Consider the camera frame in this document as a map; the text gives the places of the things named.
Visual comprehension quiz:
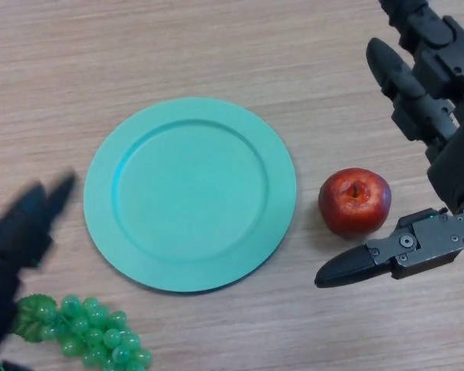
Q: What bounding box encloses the red apple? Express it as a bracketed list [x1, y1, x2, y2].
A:
[318, 167, 392, 237]

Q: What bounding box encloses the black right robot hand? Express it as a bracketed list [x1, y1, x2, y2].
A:
[314, 0, 464, 289]

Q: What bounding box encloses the green grape bunch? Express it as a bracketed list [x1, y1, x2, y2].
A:
[13, 294, 154, 371]

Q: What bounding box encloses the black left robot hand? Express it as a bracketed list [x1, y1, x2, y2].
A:
[0, 172, 77, 371]

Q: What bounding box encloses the teal round plate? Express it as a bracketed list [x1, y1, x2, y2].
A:
[83, 96, 297, 295]

